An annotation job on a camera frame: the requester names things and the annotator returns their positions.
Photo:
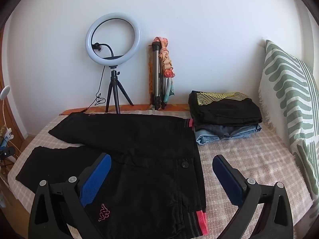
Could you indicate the white ring light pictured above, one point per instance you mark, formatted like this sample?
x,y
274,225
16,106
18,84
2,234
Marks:
x,y
113,39

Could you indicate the small black tripod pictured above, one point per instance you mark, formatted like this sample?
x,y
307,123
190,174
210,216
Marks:
x,y
114,86

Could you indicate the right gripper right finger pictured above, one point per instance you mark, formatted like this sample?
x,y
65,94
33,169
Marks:
x,y
275,220

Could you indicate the black track pants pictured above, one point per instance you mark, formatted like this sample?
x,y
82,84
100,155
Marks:
x,y
155,186

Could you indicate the white clip lamp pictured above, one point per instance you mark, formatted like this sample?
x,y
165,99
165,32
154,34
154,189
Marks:
x,y
6,131

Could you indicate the orange bed sheet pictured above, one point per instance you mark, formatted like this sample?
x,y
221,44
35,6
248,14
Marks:
x,y
141,107

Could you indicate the pink checked bed blanket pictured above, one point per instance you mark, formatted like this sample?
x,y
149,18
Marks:
x,y
263,156

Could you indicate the light blue folded jeans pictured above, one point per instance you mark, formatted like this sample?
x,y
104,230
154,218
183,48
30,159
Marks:
x,y
206,138

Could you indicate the green white leaf pillow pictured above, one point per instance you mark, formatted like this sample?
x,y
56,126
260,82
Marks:
x,y
289,99

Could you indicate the black yellow folded garment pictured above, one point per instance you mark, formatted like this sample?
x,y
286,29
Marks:
x,y
225,109

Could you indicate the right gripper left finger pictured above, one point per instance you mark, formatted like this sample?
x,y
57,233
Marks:
x,y
58,205

